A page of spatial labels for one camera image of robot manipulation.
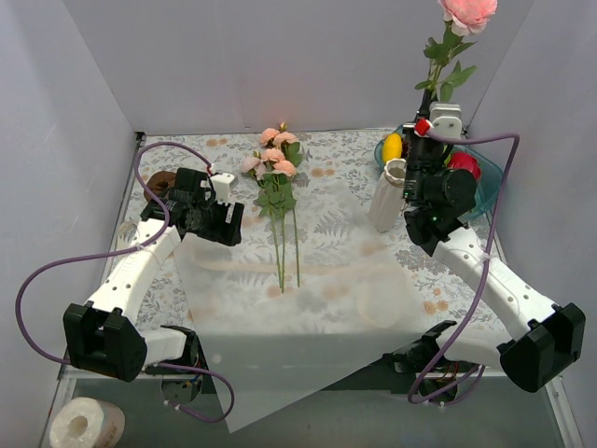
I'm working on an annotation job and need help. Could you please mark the pink flower stems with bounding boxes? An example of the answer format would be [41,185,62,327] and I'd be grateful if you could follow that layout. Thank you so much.
[241,122,303,293]

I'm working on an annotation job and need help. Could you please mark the brown ribbon spool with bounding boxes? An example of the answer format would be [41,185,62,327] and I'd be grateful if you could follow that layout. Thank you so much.
[146,171,176,198]

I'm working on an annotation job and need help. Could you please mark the teal plastic fruit basket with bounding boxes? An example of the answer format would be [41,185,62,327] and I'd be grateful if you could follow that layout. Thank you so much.
[374,121,506,217]

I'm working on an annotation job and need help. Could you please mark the yellow mango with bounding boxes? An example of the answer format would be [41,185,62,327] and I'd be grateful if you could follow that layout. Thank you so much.
[381,133,403,163]

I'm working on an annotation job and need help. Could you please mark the white tape roll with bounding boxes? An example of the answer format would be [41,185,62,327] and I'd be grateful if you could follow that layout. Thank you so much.
[49,397,125,448]

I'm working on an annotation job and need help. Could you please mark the red dragon fruit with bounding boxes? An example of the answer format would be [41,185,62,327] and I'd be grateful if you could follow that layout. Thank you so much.
[447,151,481,182]

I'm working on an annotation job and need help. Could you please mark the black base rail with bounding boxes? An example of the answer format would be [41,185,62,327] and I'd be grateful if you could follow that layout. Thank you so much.
[146,329,438,396]

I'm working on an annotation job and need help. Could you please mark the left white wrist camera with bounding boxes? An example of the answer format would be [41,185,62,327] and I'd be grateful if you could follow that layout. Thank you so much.
[210,173,238,203]

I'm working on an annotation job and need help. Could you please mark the white wrapping paper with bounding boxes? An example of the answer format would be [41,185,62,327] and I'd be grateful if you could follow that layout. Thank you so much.
[174,181,433,432]

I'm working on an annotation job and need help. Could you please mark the white ribbed vase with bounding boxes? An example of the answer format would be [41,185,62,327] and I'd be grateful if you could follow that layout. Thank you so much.
[368,159,406,232]

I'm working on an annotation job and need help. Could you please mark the cream ribbon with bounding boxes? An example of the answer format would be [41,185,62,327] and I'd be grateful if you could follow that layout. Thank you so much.
[116,223,411,330]

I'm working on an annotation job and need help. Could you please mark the floral tablecloth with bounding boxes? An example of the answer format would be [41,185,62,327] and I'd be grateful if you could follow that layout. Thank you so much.
[92,128,512,336]

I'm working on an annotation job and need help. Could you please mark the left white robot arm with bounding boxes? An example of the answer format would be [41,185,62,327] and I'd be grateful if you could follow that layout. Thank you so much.
[62,168,243,382]

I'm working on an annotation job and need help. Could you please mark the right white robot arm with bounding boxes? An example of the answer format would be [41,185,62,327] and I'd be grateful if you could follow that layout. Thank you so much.
[392,91,586,393]

